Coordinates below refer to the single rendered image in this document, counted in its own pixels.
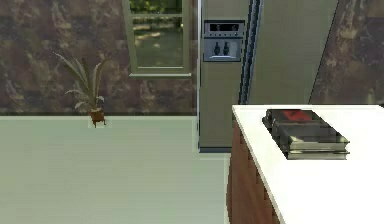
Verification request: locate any grey steel fridge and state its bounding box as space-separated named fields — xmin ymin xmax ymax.
xmin=196 ymin=0 xmax=340 ymax=154

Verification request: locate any green framed window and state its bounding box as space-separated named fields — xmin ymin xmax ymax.
xmin=121 ymin=0 xmax=195 ymax=79

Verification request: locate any green house plant brown pot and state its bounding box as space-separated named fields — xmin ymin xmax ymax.
xmin=53 ymin=51 xmax=111 ymax=129

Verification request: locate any black book red cover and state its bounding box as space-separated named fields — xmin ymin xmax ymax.
xmin=261 ymin=108 xmax=351 ymax=161

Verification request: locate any white top wooden counter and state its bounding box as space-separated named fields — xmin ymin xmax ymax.
xmin=225 ymin=104 xmax=384 ymax=224

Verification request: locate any dark fridge door handle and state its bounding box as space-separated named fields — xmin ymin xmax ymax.
xmin=237 ymin=0 xmax=264 ymax=105

